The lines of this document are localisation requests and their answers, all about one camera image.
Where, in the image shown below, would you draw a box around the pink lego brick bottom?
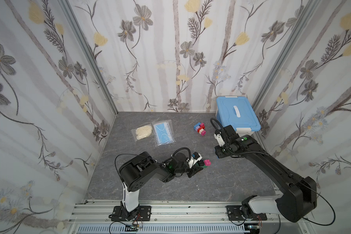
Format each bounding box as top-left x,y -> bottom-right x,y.
204,160 -> 211,166

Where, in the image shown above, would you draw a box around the black lego brick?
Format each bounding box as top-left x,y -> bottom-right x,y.
198,160 -> 205,166

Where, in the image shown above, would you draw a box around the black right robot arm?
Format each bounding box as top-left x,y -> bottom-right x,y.
210,118 -> 321,223

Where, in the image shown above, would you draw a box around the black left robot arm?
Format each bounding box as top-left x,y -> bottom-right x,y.
109,147 -> 210,222

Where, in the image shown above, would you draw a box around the blue lid storage box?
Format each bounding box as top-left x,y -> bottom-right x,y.
216,96 -> 261,136

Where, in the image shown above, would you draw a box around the bagged blue face mask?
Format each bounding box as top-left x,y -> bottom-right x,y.
152,120 -> 175,146

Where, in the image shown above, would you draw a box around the bagged cream gloves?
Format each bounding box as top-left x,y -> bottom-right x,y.
131,124 -> 153,141

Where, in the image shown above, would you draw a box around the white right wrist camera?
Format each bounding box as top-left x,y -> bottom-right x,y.
214,134 -> 225,147

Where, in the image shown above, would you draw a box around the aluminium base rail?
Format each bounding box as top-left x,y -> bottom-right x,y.
67,200 -> 313,234

